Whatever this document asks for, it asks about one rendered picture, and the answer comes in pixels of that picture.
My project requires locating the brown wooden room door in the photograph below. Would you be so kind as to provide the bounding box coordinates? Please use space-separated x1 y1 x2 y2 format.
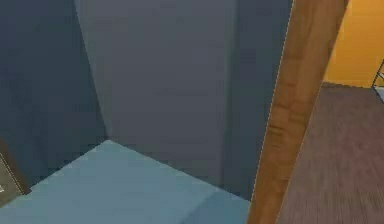
246 0 350 224

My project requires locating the black metal frame shelf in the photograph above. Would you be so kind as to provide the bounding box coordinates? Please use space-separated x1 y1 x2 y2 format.
371 59 384 102

